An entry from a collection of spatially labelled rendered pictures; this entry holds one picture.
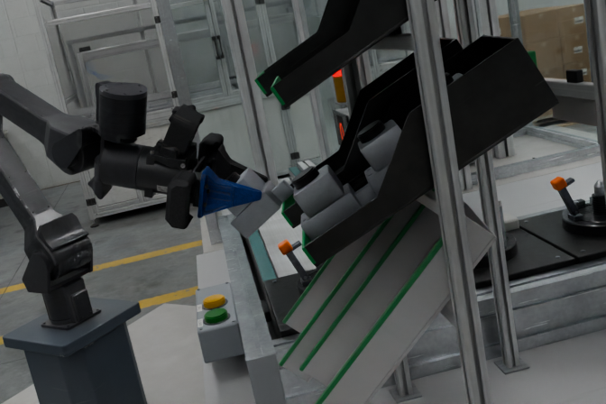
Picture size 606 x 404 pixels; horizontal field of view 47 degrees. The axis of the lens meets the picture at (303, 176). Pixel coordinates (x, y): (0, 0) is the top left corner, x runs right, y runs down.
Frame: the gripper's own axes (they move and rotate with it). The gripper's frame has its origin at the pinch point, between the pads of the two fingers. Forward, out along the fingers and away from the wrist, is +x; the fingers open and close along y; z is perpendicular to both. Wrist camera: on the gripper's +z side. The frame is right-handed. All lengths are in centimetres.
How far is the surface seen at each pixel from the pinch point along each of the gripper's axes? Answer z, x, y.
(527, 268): -16, 45, 24
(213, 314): -33.2, -4.7, 20.1
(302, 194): 6.3, 9.0, -14.7
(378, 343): -5.8, 19.1, -20.6
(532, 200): -31, 64, 94
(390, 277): -5.3, 20.4, -7.6
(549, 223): -16, 53, 44
